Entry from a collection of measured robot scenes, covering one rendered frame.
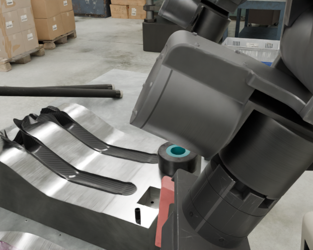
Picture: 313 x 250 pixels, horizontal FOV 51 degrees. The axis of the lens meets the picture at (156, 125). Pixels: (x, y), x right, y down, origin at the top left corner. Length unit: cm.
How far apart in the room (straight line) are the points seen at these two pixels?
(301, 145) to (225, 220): 8
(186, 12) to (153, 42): 414
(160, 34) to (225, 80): 449
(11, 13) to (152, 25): 177
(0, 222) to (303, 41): 65
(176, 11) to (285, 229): 147
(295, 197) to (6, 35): 358
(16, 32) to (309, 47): 439
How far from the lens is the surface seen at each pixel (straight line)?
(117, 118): 106
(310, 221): 74
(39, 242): 55
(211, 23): 62
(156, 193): 62
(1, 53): 450
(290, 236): 186
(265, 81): 20
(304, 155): 23
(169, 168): 63
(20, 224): 73
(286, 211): 200
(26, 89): 110
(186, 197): 27
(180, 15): 62
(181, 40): 20
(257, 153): 22
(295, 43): 23
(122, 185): 63
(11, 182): 70
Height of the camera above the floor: 127
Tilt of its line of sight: 28 degrees down
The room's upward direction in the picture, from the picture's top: 1 degrees counter-clockwise
